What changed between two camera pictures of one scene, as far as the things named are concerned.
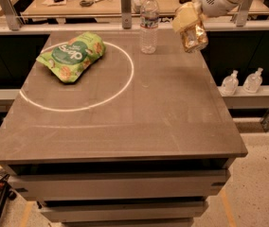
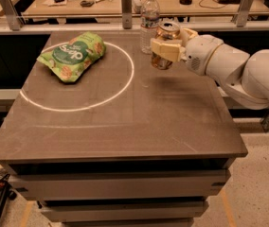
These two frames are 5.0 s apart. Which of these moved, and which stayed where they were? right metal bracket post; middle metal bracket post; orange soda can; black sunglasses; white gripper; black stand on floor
Moved: white gripper; orange soda can
Stayed: black stand on floor; black sunglasses; right metal bracket post; middle metal bracket post
